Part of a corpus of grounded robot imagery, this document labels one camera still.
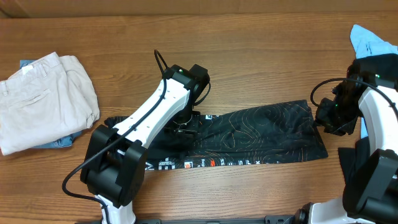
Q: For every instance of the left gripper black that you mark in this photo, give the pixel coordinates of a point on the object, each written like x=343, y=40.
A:
x=171, y=129

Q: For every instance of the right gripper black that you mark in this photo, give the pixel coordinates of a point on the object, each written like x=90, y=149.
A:
x=323, y=119

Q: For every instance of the black orange patterned t-shirt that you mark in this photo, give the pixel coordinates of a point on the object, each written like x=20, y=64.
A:
x=271, y=134

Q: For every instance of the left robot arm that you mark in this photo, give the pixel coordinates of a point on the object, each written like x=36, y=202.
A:
x=116, y=156

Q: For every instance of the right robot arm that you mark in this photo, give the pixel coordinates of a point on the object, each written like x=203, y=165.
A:
x=371, y=195

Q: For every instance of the plain black garment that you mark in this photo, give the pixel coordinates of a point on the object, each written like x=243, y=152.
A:
x=378, y=119

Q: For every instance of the light blue garment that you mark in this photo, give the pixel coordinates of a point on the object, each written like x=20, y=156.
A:
x=368, y=44

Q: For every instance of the folded blue jeans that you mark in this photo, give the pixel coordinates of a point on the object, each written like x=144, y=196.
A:
x=65, y=141

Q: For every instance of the folded beige pants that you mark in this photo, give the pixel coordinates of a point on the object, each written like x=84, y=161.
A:
x=50, y=98

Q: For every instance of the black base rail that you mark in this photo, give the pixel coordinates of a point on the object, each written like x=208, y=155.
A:
x=211, y=221

